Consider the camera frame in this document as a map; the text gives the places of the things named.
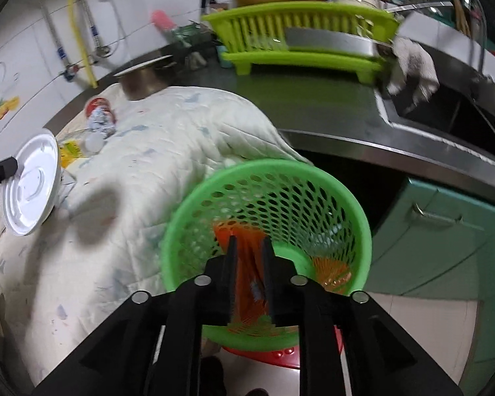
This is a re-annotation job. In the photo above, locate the white quilted printed blanket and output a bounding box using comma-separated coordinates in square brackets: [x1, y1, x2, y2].
[0, 84, 314, 384]

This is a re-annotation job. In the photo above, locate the orange snack packet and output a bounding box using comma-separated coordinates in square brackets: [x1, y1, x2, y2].
[212, 220, 273, 335]
[311, 256, 353, 295]

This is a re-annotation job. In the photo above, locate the white bottle cap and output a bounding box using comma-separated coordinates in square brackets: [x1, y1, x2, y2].
[82, 134, 105, 154]

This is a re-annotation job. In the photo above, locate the steel sink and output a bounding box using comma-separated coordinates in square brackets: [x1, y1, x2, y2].
[375, 45, 495, 161]

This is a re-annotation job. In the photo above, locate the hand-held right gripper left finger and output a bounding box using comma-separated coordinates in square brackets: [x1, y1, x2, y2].
[33, 235, 238, 396]

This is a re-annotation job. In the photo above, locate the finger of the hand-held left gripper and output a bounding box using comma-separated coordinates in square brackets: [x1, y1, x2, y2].
[0, 157, 18, 199]

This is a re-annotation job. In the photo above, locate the steel saucepan with lid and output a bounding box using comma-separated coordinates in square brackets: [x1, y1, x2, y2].
[113, 55, 178, 100]

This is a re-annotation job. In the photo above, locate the yellow printed packet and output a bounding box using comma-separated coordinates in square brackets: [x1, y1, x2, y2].
[60, 140, 83, 168]

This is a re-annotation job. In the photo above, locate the wooden chopsticks bundle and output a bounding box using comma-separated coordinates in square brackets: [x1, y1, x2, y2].
[445, 0, 471, 36]

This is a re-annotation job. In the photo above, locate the steel faucet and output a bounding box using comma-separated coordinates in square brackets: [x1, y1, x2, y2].
[462, 0, 489, 71]

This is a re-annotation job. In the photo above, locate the yellow hose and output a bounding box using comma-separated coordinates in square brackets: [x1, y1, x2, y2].
[67, 0, 99, 89]

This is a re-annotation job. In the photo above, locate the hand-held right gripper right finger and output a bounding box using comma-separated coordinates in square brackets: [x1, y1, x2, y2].
[261, 236, 465, 396]

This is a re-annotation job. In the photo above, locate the green mesh plastic basket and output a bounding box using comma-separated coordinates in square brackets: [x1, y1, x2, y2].
[160, 159, 373, 351]

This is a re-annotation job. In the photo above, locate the fruit wall sticker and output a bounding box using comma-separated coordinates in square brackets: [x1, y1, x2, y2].
[0, 97, 20, 121]

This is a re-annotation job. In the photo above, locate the steel cabinet handle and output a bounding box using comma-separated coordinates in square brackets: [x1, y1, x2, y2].
[412, 204, 463, 223]

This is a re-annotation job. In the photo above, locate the steel flexible pipe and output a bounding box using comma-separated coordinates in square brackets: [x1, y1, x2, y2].
[41, 6, 77, 81]
[80, 0, 110, 56]

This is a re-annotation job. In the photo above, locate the green plastic dish rack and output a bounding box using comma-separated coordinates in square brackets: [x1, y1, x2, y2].
[201, 2, 401, 83]

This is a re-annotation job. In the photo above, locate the green cabinet drawer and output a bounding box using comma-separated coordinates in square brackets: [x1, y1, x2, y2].
[369, 177, 495, 298]

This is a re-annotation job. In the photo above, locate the steel ladle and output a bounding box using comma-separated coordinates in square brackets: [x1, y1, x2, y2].
[381, 1, 454, 14]

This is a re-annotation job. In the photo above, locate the steel cleaver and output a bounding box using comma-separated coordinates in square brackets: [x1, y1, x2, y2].
[284, 27, 392, 57]

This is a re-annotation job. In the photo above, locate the pink bottle brush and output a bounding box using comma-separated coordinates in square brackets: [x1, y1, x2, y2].
[150, 9, 178, 34]

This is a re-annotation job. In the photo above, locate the green utensil holder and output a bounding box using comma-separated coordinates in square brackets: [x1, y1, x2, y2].
[171, 22, 209, 50]

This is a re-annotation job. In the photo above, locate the white round plastic lid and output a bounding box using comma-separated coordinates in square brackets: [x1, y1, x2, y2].
[2, 129, 62, 237]

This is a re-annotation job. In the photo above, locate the white dish cloth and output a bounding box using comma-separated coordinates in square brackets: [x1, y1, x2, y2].
[385, 36, 440, 106]

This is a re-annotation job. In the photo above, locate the red plastic stool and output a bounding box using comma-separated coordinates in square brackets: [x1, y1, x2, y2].
[220, 326, 343, 370]

